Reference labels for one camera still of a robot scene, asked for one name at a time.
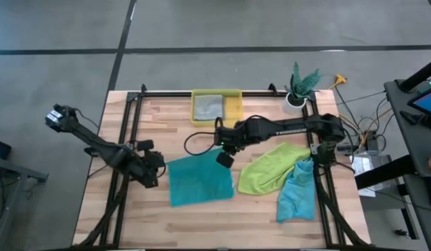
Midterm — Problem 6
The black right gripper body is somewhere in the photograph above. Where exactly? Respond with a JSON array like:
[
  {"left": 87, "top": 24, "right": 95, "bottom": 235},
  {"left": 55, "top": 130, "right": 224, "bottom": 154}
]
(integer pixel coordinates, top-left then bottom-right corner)
[{"left": 215, "top": 127, "right": 237, "bottom": 169}]

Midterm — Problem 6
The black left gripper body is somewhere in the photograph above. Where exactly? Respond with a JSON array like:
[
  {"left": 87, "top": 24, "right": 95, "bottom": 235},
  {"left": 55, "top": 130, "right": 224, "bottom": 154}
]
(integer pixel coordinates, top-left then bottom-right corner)
[{"left": 131, "top": 139, "right": 160, "bottom": 189}]

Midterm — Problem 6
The teal microfiber towel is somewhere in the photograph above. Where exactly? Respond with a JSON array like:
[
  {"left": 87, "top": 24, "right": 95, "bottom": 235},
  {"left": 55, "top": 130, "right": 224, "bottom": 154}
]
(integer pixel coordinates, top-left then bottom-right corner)
[{"left": 166, "top": 148, "right": 236, "bottom": 208}]

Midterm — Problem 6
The grey microfiber towel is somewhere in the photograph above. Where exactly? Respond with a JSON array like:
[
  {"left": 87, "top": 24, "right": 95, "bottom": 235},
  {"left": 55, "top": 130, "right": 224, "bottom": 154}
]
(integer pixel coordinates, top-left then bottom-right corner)
[{"left": 193, "top": 94, "right": 225, "bottom": 121}]

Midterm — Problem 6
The lime green microfiber towel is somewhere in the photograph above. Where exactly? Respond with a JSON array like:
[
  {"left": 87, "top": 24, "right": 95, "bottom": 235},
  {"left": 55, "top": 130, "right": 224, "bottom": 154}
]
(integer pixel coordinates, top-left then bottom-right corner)
[{"left": 237, "top": 141, "right": 312, "bottom": 196}]

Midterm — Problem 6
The sky blue microfiber towel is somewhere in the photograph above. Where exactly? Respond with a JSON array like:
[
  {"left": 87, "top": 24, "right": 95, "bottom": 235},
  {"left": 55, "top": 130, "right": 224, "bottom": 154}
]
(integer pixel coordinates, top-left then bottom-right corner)
[{"left": 276, "top": 157, "right": 317, "bottom": 225}]

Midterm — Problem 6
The yellow plastic bin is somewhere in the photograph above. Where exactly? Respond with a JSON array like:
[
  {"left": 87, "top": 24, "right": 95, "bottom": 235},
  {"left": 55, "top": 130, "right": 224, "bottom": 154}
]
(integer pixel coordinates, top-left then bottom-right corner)
[{"left": 190, "top": 88, "right": 244, "bottom": 128}]

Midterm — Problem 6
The snake plant in white pot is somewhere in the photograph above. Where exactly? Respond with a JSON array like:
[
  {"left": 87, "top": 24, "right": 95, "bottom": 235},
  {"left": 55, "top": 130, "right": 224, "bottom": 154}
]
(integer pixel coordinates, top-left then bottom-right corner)
[{"left": 283, "top": 61, "right": 324, "bottom": 114}]

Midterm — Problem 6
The grey metal stand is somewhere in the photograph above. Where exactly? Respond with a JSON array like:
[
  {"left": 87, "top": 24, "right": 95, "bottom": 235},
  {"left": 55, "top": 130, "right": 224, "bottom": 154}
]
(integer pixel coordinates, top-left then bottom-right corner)
[{"left": 0, "top": 155, "right": 50, "bottom": 251}]

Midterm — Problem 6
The clear plastic container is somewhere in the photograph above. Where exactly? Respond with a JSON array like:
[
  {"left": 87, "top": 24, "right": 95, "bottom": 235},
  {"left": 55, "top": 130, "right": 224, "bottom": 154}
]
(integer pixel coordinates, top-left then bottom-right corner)
[{"left": 349, "top": 150, "right": 393, "bottom": 198}]

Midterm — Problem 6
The black power strip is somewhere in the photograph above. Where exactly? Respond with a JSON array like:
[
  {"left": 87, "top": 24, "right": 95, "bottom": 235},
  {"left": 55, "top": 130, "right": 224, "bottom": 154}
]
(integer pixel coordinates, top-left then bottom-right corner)
[{"left": 362, "top": 129, "right": 388, "bottom": 151}]

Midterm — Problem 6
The black desk gadget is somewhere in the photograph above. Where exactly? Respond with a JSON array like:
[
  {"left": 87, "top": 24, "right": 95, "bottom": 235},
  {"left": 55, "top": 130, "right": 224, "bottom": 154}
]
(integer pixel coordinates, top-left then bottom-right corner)
[{"left": 399, "top": 109, "right": 431, "bottom": 129}]

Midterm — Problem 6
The dark grey side desk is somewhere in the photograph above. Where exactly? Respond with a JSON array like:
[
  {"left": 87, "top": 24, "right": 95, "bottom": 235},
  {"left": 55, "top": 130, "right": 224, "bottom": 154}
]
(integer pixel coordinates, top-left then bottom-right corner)
[{"left": 354, "top": 79, "right": 431, "bottom": 251}]

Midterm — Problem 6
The tablet with blue screen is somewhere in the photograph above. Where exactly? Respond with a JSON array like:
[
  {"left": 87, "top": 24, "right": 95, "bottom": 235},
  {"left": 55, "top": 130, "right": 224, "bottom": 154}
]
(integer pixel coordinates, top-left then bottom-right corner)
[{"left": 407, "top": 89, "right": 431, "bottom": 118}]

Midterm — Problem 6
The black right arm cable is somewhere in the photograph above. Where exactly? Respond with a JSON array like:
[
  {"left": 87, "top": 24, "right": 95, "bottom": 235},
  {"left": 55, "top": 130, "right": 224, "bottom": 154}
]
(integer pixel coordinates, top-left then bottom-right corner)
[{"left": 183, "top": 130, "right": 223, "bottom": 156}]

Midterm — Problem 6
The black aluminium table frame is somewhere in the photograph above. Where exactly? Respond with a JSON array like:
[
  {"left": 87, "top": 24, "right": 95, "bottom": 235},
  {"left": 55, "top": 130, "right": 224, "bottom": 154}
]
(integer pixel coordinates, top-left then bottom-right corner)
[{"left": 71, "top": 82, "right": 374, "bottom": 250}]

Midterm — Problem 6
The yellow cable plug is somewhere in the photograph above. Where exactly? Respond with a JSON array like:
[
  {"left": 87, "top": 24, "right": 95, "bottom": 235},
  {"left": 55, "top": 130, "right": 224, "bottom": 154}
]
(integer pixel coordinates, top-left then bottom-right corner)
[{"left": 328, "top": 73, "right": 349, "bottom": 90}]

